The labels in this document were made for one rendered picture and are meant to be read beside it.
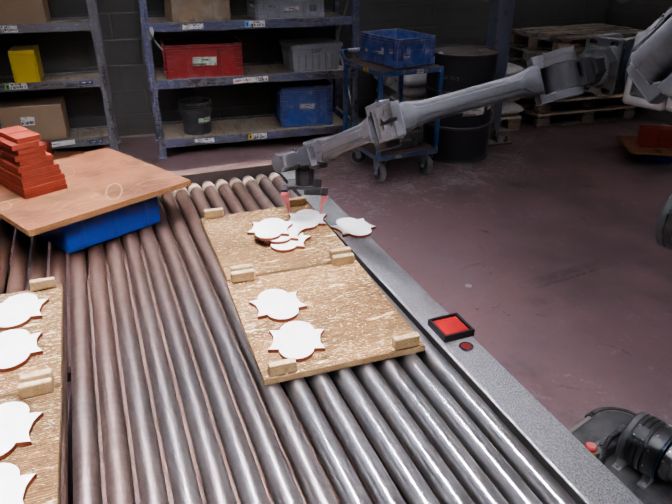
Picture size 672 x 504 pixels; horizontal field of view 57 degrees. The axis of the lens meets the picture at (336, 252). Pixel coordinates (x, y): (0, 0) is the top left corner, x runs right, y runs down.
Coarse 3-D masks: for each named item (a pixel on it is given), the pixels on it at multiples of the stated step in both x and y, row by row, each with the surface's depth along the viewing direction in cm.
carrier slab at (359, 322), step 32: (256, 288) 151; (288, 288) 151; (320, 288) 151; (352, 288) 151; (256, 320) 139; (320, 320) 139; (352, 320) 139; (384, 320) 139; (256, 352) 128; (320, 352) 128; (352, 352) 128; (384, 352) 128; (416, 352) 130
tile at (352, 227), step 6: (336, 222) 189; (342, 222) 189; (348, 222) 189; (354, 222) 189; (360, 222) 189; (366, 222) 189; (336, 228) 186; (342, 228) 185; (348, 228) 185; (354, 228) 185; (360, 228) 185; (366, 228) 185; (372, 228) 186; (342, 234) 182; (348, 234) 182; (354, 234) 181; (360, 234) 181; (366, 234) 182
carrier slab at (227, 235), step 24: (240, 216) 190; (264, 216) 190; (288, 216) 190; (216, 240) 175; (240, 240) 175; (312, 240) 175; (336, 240) 175; (240, 264) 162; (264, 264) 162; (288, 264) 162; (312, 264) 162
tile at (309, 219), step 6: (300, 210) 192; (306, 210) 192; (312, 210) 192; (294, 216) 188; (300, 216) 188; (306, 216) 188; (312, 216) 188; (318, 216) 188; (324, 216) 189; (294, 222) 184; (300, 222) 184; (306, 222) 184; (312, 222) 184; (318, 222) 184; (324, 222) 184; (306, 228) 181; (312, 228) 182
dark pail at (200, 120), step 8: (184, 104) 536; (192, 104) 534; (200, 104) 537; (208, 104) 545; (184, 112) 541; (192, 112) 538; (200, 112) 540; (208, 112) 547; (184, 120) 546; (192, 120) 542; (200, 120) 543; (208, 120) 550; (184, 128) 551; (192, 128) 546; (200, 128) 547; (208, 128) 552
